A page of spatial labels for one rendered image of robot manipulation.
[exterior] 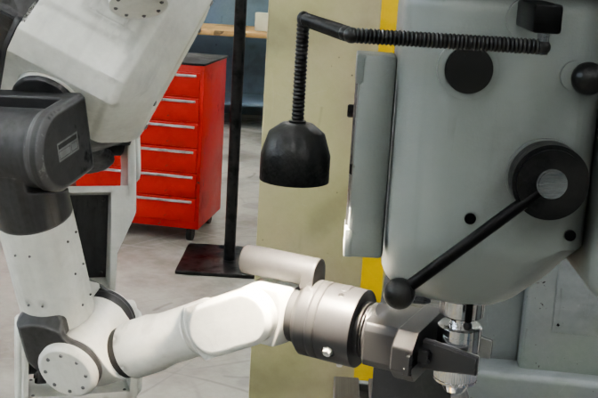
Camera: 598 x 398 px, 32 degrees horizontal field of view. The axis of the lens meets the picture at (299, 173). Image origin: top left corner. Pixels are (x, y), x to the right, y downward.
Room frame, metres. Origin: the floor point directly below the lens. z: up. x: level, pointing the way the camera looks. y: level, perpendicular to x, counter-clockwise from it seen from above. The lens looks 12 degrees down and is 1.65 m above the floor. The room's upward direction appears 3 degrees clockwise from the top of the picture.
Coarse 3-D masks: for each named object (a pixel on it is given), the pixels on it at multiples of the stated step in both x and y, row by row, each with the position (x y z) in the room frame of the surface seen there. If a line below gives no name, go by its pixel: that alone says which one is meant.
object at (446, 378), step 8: (440, 336) 1.03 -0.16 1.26; (448, 344) 1.02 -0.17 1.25; (456, 344) 1.01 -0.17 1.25; (464, 344) 1.01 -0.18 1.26; (472, 344) 1.02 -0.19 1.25; (480, 344) 1.03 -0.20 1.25; (472, 352) 1.02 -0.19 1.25; (440, 376) 1.02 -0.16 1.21; (448, 376) 1.02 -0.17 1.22; (456, 376) 1.01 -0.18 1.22; (464, 376) 1.01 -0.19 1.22; (472, 376) 1.02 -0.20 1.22; (448, 384) 1.02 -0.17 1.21; (456, 384) 1.01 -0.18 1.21; (464, 384) 1.01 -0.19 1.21; (472, 384) 1.02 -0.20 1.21
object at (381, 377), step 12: (384, 300) 1.53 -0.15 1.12; (420, 300) 1.52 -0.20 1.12; (432, 300) 1.51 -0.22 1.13; (384, 372) 1.45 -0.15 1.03; (432, 372) 1.44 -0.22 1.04; (372, 384) 1.45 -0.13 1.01; (384, 384) 1.45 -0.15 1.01; (396, 384) 1.45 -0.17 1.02; (408, 384) 1.45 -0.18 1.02; (420, 384) 1.44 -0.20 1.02; (432, 384) 1.44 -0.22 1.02; (372, 396) 1.45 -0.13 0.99; (384, 396) 1.45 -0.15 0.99; (396, 396) 1.45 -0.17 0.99; (408, 396) 1.45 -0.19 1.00; (420, 396) 1.44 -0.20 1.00; (432, 396) 1.44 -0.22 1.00; (444, 396) 1.44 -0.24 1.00
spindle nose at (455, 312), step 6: (444, 306) 1.02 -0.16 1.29; (450, 306) 1.02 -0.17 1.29; (456, 306) 1.01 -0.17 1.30; (462, 306) 1.01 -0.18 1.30; (474, 306) 1.01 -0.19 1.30; (480, 306) 1.02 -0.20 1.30; (444, 312) 1.02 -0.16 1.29; (450, 312) 1.02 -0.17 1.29; (456, 312) 1.01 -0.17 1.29; (462, 312) 1.01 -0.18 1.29; (474, 312) 1.01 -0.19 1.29; (480, 312) 1.02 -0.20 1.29; (450, 318) 1.02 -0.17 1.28; (456, 318) 1.01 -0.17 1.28; (462, 318) 1.01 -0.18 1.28; (474, 318) 1.02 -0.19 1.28; (480, 318) 1.02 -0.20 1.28
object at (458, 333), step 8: (440, 320) 1.04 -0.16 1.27; (448, 320) 1.04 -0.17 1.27; (440, 328) 1.03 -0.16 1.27; (448, 328) 1.02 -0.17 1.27; (456, 328) 1.02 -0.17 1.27; (472, 328) 1.02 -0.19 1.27; (480, 328) 1.03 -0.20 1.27; (448, 336) 1.02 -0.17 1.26; (456, 336) 1.01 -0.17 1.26; (464, 336) 1.01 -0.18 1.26; (472, 336) 1.01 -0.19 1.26; (480, 336) 1.02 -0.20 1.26
